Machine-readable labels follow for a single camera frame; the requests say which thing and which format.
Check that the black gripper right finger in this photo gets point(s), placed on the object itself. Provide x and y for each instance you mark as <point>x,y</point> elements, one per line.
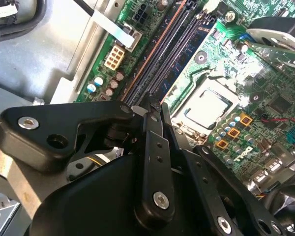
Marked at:
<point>211,177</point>

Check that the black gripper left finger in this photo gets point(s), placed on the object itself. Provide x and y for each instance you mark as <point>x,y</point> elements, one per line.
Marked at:
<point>51,127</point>

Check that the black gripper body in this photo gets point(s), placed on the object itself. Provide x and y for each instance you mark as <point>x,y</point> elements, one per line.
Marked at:
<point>100,196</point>

